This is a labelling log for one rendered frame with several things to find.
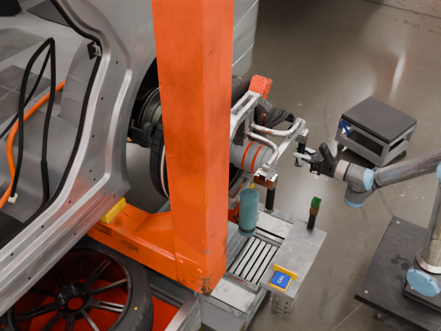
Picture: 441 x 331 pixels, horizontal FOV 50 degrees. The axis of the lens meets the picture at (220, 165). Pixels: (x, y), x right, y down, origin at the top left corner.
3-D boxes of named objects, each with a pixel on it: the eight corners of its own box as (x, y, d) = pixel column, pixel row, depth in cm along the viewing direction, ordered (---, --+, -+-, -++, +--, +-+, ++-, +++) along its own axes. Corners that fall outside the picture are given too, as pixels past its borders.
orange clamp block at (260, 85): (252, 94, 218) (258, 75, 217) (267, 99, 216) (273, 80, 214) (247, 92, 212) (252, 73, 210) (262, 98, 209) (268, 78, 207)
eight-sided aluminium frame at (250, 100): (256, 159, 256) (263, 73, 219) (267, 163, 253) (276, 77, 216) (205, 226, 221) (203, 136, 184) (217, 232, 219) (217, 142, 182)
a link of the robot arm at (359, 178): (367, 196, 212) (372, 180, 205) (340, 186, 217) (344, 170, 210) (373, 182, 218) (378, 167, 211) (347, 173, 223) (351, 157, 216)
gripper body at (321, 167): (307, 171, 223) (331, 180, 219) (310, 158, 217) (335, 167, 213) (313, 162, 228) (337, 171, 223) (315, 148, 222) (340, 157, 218)
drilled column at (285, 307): (278, 299, 258) (286, 252, 230) (295, 307, 255) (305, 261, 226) (270, 313, 252) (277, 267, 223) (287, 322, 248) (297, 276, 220)
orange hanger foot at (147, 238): (107, 213, 234) (96, 161, 211) (197, 255, 216) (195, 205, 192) (84, 235, 224) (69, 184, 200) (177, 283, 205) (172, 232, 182)
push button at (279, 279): (276, 272, 217) (277, 270, 215) (291, 279, 214) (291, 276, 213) (270, 284, 212) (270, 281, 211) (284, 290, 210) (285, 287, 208)
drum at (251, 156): (240, 152, 229) (241, 130, 220) (280, 167, 222) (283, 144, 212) (226, 169, 220) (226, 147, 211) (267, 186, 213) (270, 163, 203)
